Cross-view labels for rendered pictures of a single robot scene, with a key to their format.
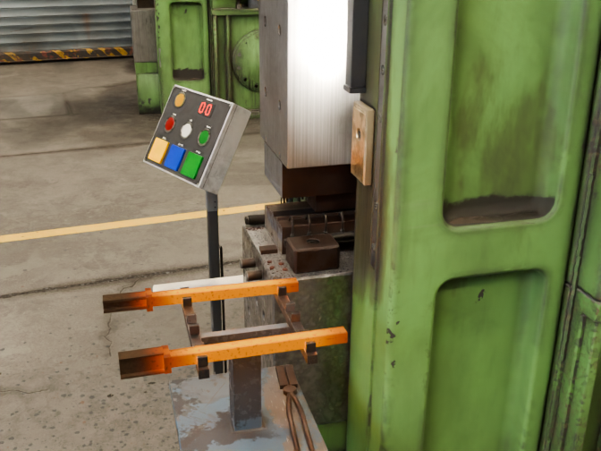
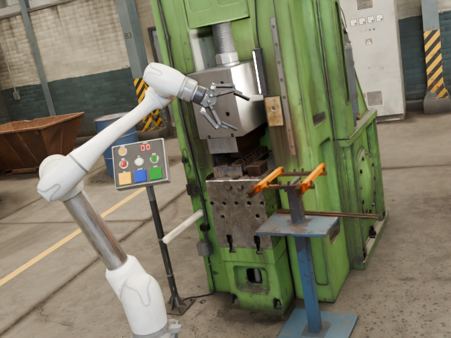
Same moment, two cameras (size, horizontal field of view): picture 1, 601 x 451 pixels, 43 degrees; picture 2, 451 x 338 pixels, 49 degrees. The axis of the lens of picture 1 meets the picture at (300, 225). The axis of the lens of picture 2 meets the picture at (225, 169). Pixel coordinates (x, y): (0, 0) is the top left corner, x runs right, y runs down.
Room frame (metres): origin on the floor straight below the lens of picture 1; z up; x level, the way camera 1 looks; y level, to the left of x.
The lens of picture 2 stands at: (-0.20, 2.14, 1.75)
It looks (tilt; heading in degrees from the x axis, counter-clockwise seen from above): 15 degrees down; 316
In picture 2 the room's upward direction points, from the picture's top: 11 degrees counter-clockwise
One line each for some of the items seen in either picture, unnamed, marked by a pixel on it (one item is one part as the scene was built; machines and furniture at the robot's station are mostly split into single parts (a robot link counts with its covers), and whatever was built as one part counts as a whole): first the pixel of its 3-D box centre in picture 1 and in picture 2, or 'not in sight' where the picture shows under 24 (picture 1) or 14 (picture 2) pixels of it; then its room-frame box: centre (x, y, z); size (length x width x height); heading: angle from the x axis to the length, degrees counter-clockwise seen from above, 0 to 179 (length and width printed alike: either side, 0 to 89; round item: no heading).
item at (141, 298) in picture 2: not in sight; (143, 300); (1.46, 1.14, 0.77); 0.18 x 0.16 x 0.22; 157
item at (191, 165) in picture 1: (192, 165); (156, 173); (2.27, 0.34, 1.01); 0.07 x 0.05 x 0.07; 41
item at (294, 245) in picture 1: (312, 252); (257, 167); (1.76, -0.03, 0.95); 0.12 x 0.08 x 0.06; 106
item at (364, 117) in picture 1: (362, 142); (274, 111); (1.64, -0.14, 1.27); 0.09 x 0.02 x 0.17; 16
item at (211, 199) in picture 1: (215, 277); (160, 235); (2.42, 0.30, 0.54); 0.04 x 0.04 x 1.08; 16
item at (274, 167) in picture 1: (348, 163); (237, 136); (1.97, -0.13, 1.12); 0.42 x 0.20 x 0.10; 106
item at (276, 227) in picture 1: (346, 217); (241, 160); (1.97, -0.13, 0.96); 0.42 x 0.20 x 0.09; 106
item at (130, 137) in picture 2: not in sight; (119, 144); (6.28, -2.05, 0.44); 0.59 x 0.59 x 0.88
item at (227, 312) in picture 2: not in sight; (249, 310); (1.90, 0.12, 0.01); 0.58 x 0.39 x 0.01; 16
